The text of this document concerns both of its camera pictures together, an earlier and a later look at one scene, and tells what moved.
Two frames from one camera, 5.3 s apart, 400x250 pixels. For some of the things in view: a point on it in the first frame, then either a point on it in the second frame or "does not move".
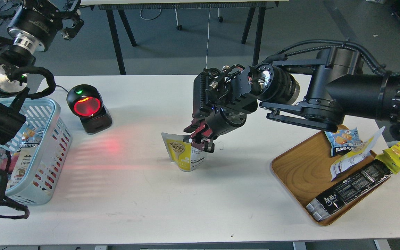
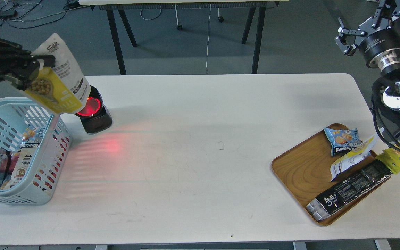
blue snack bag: [342, 141] does not move
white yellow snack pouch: [358, 154] does not move
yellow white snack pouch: [186, 157] → [60, 88]
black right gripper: [223, 97] → [382, 49]
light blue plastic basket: [28, 165] does not move
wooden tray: [304, 169] does not move
